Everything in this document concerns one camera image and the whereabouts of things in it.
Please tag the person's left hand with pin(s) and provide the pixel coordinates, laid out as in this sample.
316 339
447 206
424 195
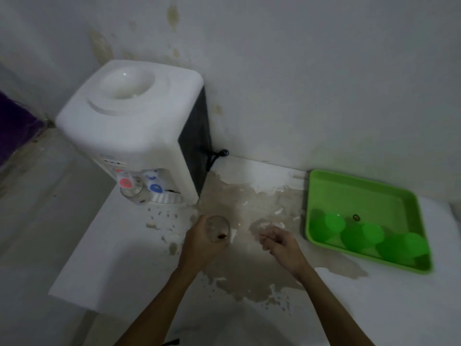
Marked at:
198 245

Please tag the person's right hand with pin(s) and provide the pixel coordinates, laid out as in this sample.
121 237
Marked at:
286 246

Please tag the person's left thumb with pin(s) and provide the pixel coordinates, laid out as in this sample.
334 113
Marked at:
201 222

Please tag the person's right fingers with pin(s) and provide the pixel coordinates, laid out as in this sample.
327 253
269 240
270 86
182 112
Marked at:
271 237

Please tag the clear drinking glass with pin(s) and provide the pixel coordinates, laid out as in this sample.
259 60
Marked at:
219 228

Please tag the person's right forearm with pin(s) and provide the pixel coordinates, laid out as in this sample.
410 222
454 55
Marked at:
333 309

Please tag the person's left forearm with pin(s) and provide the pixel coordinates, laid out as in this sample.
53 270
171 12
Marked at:
158 306

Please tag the green plastic cup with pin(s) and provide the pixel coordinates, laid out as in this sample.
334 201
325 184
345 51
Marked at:
362 236
405 246
326 226

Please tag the clear glass under tap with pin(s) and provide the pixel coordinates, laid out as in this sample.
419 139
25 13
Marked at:
134 193

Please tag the green plastic tray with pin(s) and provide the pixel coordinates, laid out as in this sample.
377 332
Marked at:
363 212

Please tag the white water dispenser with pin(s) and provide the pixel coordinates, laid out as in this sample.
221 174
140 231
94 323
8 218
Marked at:
138 129

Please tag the purple cloth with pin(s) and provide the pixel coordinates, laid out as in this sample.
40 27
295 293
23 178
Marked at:
14 122

